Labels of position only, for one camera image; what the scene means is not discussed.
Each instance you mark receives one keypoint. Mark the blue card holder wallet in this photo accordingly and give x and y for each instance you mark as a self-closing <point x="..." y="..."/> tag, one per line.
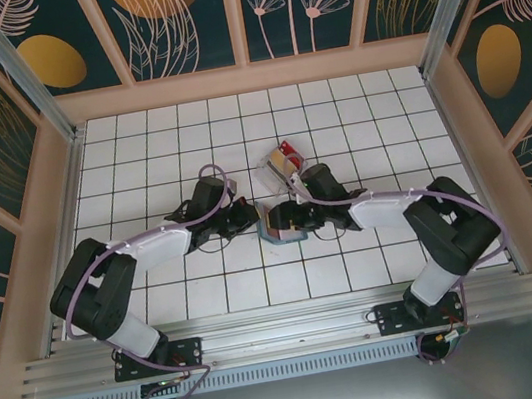
<point x="267" y="230"/>

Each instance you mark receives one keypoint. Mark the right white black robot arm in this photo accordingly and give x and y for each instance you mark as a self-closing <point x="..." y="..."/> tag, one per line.
<point x="379" y="212"/>

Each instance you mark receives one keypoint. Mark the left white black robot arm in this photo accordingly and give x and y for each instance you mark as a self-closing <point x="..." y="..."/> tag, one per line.
<point x="157" y="247"/>

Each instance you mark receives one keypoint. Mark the gold card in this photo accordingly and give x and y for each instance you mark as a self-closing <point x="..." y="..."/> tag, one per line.
<point x="277" y="165"/>

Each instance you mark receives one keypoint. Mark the aluminium mounting rail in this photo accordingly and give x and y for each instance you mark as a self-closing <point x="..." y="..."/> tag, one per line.
<point x="286" y="328"/>

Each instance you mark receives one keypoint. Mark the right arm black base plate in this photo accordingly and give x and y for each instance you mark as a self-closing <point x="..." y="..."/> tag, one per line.
<point x="391" y="319"/>

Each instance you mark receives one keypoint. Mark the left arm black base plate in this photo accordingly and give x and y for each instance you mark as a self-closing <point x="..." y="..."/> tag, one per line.
<point x="189" y="353"/>

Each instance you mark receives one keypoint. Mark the aluminium side rail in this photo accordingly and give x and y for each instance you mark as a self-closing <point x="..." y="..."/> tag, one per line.
<point x="73" y="189"/>
<point x="463" y="153"/>

